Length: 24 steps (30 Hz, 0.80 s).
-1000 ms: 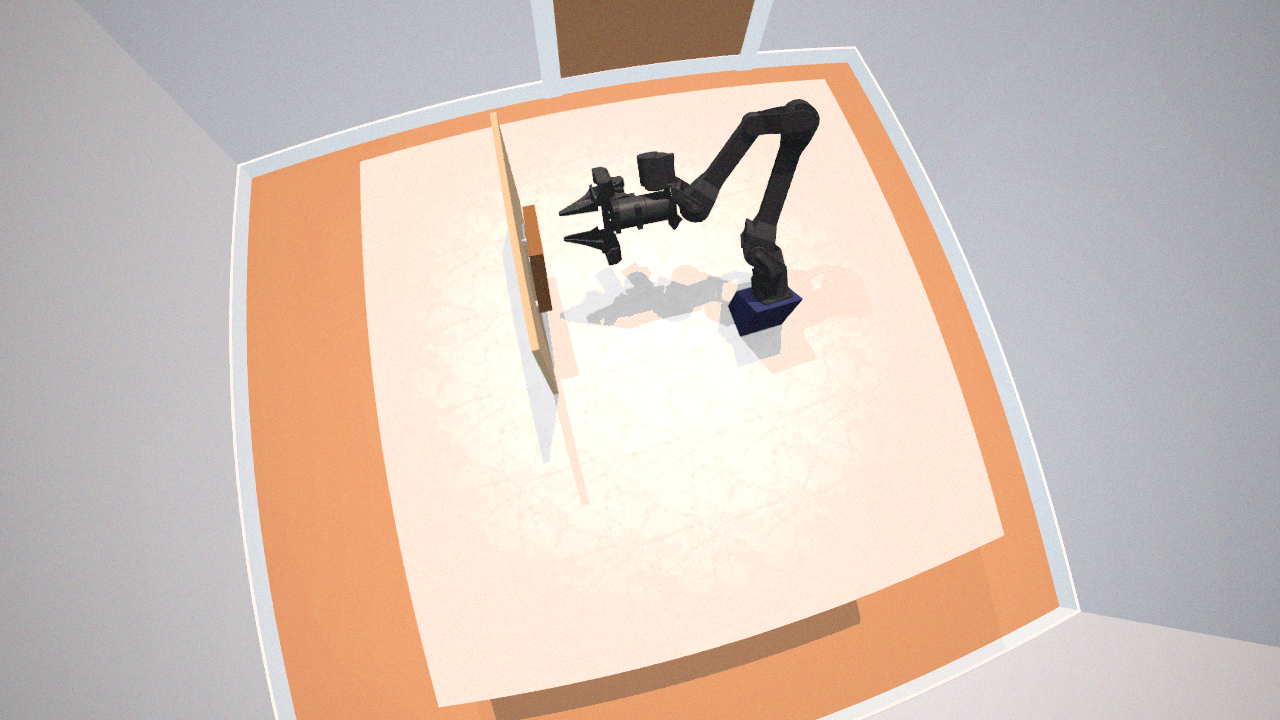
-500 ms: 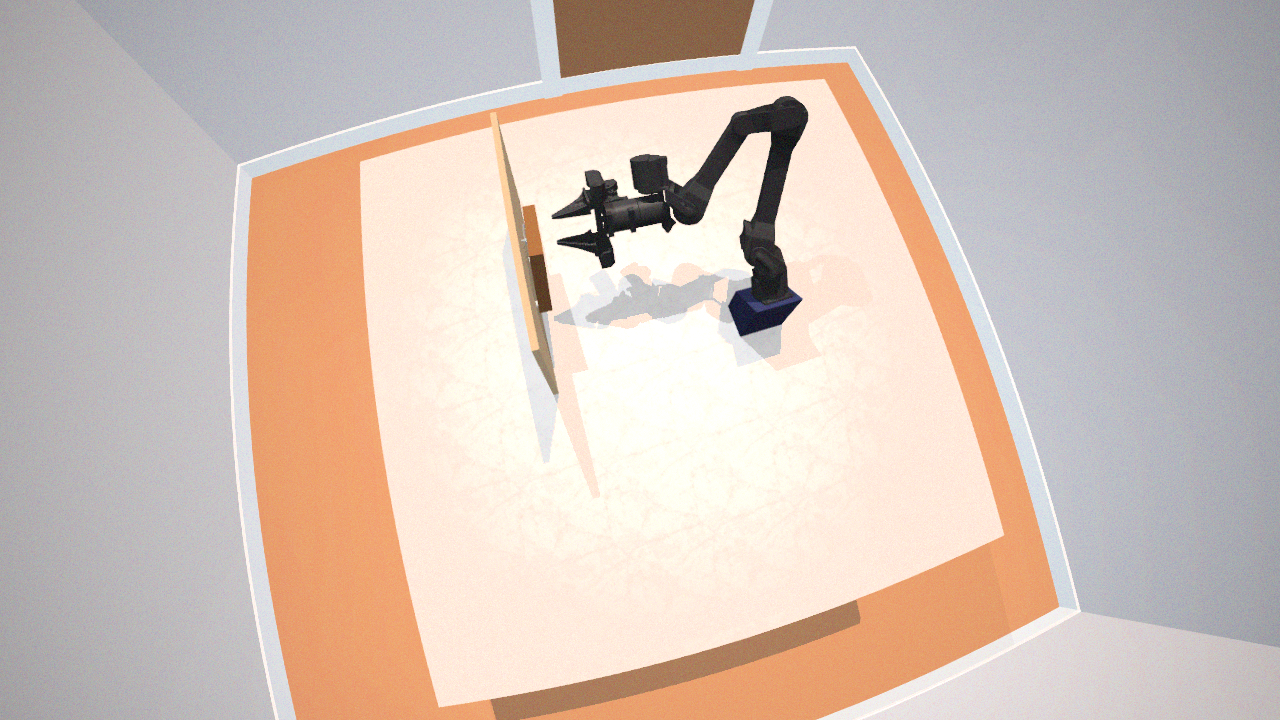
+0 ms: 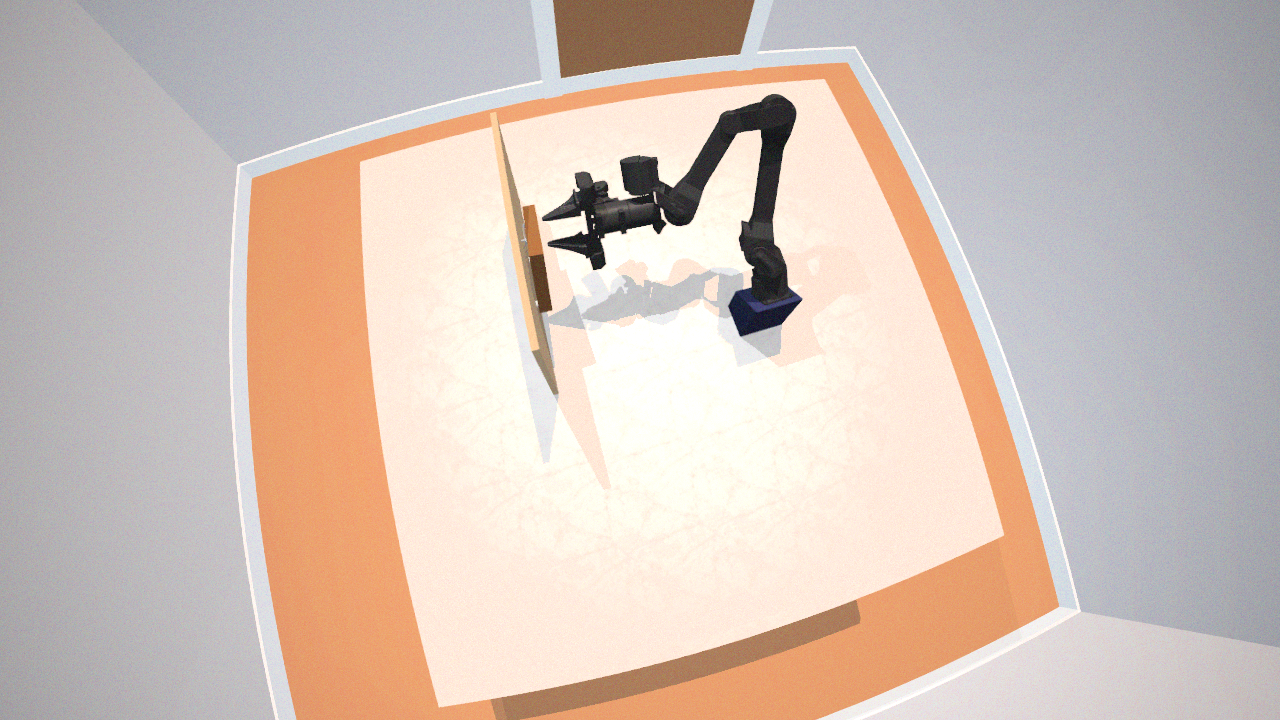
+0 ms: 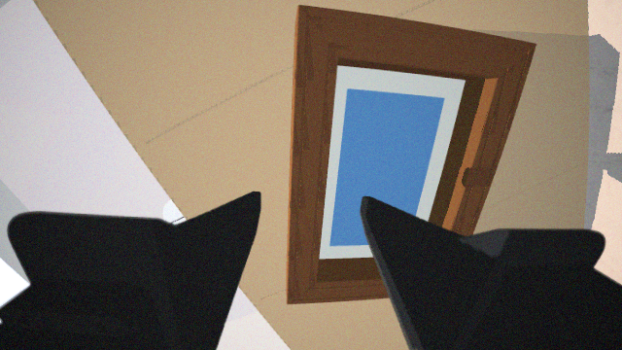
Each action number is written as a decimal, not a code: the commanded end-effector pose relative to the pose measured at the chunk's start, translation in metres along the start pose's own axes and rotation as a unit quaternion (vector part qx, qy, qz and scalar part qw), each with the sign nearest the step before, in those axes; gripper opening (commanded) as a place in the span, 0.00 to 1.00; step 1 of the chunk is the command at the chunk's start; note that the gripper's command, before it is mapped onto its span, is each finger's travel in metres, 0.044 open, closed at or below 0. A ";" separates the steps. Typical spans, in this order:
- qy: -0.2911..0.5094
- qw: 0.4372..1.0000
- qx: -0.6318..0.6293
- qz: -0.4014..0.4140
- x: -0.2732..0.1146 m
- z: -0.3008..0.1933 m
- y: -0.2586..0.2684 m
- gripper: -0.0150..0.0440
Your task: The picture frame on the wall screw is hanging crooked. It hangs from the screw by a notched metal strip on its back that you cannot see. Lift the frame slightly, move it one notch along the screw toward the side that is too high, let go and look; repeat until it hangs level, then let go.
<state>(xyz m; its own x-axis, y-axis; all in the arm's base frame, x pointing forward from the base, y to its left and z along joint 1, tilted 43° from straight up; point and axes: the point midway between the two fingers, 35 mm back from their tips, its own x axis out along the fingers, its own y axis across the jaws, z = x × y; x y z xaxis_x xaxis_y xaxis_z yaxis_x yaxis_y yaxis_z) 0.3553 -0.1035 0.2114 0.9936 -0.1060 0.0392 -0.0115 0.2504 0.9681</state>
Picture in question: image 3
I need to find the tan wooden board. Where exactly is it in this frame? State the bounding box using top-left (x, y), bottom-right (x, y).
top-left (490, 111), bottom-right (559, 395)

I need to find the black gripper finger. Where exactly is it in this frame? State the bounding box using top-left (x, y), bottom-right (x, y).
top-left (547, 231), bottom-right (589, 259)
top-left (541, 188), bottom-right (582, 222)

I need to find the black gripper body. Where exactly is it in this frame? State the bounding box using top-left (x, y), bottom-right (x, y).
top-left (573, 170), bottom-right (631, 272)

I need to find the brown wooden picture frame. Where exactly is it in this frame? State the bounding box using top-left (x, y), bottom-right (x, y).
top-left (522, 204), bottom-right (553, 313)

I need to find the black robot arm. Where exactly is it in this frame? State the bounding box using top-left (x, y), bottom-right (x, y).
top-left (620, 94), bottom-right (797, 305)

